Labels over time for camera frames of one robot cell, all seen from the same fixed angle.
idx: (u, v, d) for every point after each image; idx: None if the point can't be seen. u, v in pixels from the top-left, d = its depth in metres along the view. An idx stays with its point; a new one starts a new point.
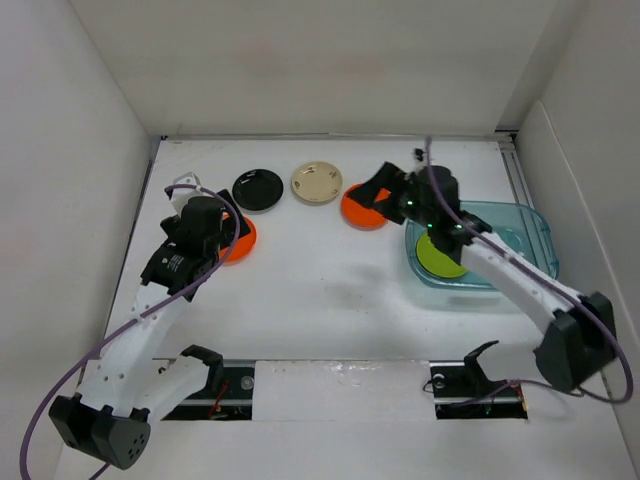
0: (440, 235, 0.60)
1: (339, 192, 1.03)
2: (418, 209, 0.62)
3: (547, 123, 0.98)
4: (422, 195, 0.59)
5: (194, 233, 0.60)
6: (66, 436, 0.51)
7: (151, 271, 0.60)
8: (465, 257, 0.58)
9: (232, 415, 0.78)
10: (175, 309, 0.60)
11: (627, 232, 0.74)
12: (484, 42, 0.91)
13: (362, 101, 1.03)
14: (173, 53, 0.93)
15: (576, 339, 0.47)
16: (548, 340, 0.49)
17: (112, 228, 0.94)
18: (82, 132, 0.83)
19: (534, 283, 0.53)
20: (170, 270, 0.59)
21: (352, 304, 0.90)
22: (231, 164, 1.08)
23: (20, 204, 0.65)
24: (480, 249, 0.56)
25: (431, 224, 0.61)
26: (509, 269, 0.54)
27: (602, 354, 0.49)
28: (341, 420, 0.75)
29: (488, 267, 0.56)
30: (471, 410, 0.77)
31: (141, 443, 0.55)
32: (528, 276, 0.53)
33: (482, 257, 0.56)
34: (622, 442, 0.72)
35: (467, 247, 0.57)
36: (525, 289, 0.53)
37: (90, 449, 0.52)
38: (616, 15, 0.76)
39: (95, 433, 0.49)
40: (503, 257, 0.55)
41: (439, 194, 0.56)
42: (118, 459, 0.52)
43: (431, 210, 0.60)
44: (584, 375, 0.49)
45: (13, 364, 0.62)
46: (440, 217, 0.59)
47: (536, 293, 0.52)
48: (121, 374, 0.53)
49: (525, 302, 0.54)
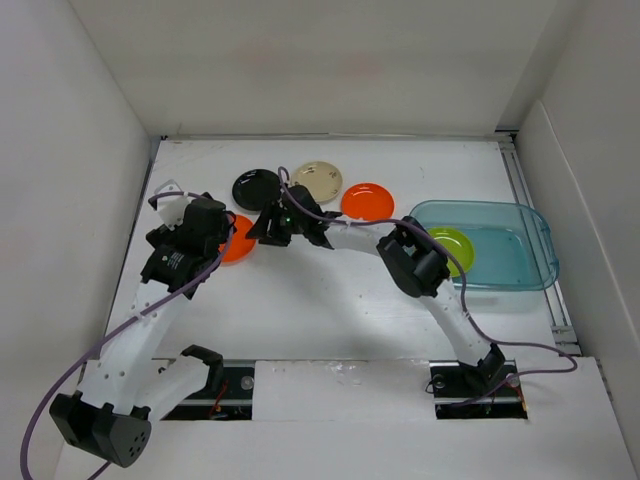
0: (312, 233, 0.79)
1: (339, 192, 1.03)
2: (296, 223, 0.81)
3: (548, 123, 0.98)
4: (291, 209, 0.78)
5: (196, 230, 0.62)
6: (68, 435, 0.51)
7: (151, 268, 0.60)
8: (332, 238, 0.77)
9: (232, 415, 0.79)
10: (175, 308, 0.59)
11: (627, 233, 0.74)
12: (484, 42, 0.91)
13: (362, 101, 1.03)
14: (173, 52, 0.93)
15: (399, 252, 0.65)
16: (389, 265, 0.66)
17: (112, 228, 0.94)
18: (82, 132, 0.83)
19: (365, 228, 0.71)
20: (171, 267, 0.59)
21: (352, 304, 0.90)
22: (231, 164, 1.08)
23: (20, 203, 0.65)
24: (334, 228, 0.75)
25: (305, 228, 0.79)
26: (351, 230, 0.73)
27: (434, 257, 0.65)
28: (341, 420, 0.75)
29: (343, 237, 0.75)
30: (471, 410, 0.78)
31: (142, 441, 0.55)
32: (361, 227, 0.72)
33: (337, 231, 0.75)
34: (622, 442, 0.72)
35: (330, 232, 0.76)
36: (362, 236, 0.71)
37: (91, 447, 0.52)
38: (616, 15, 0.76)
39: (97, 430, 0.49)
40: (344, 225, 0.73)
41: (298, 203, 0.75)
42: (118, 457, 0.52)
43: (300, 216, 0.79)
44: (427, 277, 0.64)
45: (13, 364, 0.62)
46: (309, 220, 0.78)
47: (369, 234, 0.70)
48: (122, 372, 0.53)
49: (368, 245, 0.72)
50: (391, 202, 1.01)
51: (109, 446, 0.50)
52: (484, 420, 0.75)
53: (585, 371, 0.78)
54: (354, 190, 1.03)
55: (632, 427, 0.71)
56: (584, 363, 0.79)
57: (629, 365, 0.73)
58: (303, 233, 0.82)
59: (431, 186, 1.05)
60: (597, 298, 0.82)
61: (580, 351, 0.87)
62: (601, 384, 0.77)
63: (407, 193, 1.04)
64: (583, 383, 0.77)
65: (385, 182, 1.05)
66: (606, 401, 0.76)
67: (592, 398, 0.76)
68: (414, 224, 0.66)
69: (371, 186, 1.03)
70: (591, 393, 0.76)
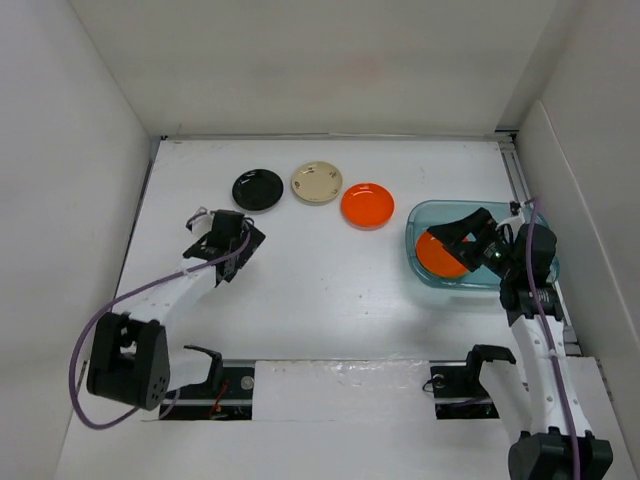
0: (511, 291, 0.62)
1: (339, 193, 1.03)
2: (506, 265, 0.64)
3: (548, 123, 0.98)
4: (515, 250, 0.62)
5: (224, 233, 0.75)
6: (94, 364, 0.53)
7: (190, 252, 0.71)
8: (517, 324, 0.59)
9: (232, 415, 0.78)
10: (206, 283, 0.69)
11: (627, 234, 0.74)
12: (484, 42, 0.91)
13: (362, 102, 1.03)
14: (174, 53, 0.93)
15: (550, 465, 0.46)
16: (527, 444, 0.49)
17: (112, 227, 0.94)
18: (83, 131, 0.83)
19: (555, 392, 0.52)
20: (208, 253, 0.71)
21: (352, 304, 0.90)
22: (230, 165, 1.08)
23: (21, 204, 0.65)
24: (534, 329, 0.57)
25: (509, 278, 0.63)
26: (543, 364, 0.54)
27: None
28: (342, 420, 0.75)
29: (529, 354, 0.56)
30: (471, 410, 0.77)
31: (161, 386, 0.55)
32: (555, 383, 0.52)
33: (531, 338, 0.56)
34: (622, 443, 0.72)
35: (524, 319, 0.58)
36: (543, 390, 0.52)
37: (118, 375, 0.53)
38: (615, 16, 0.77)
39: (141, 340, 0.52)
40: (547, 350, 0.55)
41: (530, 254, 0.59)
42: (139, 397, 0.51)
43: (519, 267, 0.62)
44: None
45: (14, 365, 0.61)
46: (520, 275, 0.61)
47: (550, 400, 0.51)
48: (167, 303, 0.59)
49: (535, 397, 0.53)
50: (391, 203, 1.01)
51: (139, 370, 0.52)
52: (484, 421, 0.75)
53: (584, 370, 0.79)
54: (354, 190, 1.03)
55: (631, 426, 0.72)
56: (583, 362, 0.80)
57: (630, 365, 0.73)
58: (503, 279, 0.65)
59: (431, 186, 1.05)
60: (597, 298, 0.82)
61: (581, 352, 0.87)
62: (601, 384, 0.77)
63: (407, 194, 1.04)
64: (582, 383, 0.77)
65: (385, 182, 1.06)
66: (605, 401, 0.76)
67: (592, 398, 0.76)
68: (597, 459, 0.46)
69: (371, 186, 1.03)
70: (590, 393, 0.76)
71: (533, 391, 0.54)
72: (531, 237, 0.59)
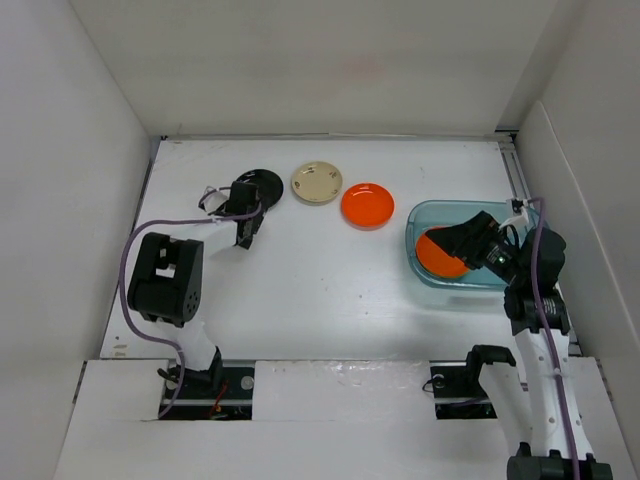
0: (515, 299, 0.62)
1: (339, 192, 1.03)
2: (511, 271, 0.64)
3: (548, 123, 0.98)
4: (522, 256, 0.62)
5: (240, 200, 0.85)
6: (137, 275, 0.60)
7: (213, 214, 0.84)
8: (521, 336, 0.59)
9: (232, 415, 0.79)
10: (226, 236, 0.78)
11: (628, 234, 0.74)
12: (485, 42, 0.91)
13: (362, 102, 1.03)
14: (174, 53, 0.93)
15: None
16: (526, 461, 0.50)
17: (112, 227, 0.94)
18: (82, 131, 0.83)
19: (558, 413, 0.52)
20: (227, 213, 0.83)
21: (352, 304, 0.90)
22: (230, 165, 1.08)
23: (21, 204, 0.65)
24: (538, 344, 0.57)
25: (514, 285, 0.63)
26: (547, 383, 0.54)
27: None
28: (342, 420, 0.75)
29: (533, 370, 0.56)
30: (471, 410, 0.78)
31: (191, 304, 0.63)
32: (558, 403, 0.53)
33: (535, 354, 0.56)
34: (622, 443, 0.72)
35: (528, 333, 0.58)
36: (546, 409, 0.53)
37: (157, 286, 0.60)
38: (616, 16, 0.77)
39: (185, 252, 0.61)
40: (551, 369, 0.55)
41: (536, 262, 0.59)
42: (179, 303, 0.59)
43: (524, 275, 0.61)
44: None
45: (14, 364, 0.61)
46: (525, 283, 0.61)
47: (553, 422, 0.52)
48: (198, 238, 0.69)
49: (537, 414, 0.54)
50: (391, 203, 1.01)
51: (181, 278, 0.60)
52: (484, 421, 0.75)
53: (584, 371, 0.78)
54: (354, 190, 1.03)
55: (631, 426, 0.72)
56: (583, 362, 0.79)
57: (630, 365, 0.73)
58: (508, 286, 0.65)
59: (431, 186, 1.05)
60: (597, 298, 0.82)
61: (581, 352, 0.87)
62: (601, 383, 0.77)
63: (407, 194, 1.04)
64: (582, 383, 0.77)
65: (385, 182, 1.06)
66: (606, 401, 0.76)
67: (593, 399, 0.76)
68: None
69: (371, 186, 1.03)
70: (590, 393, 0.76)
71: (535, 407, 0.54)
72: (537, 245, 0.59)
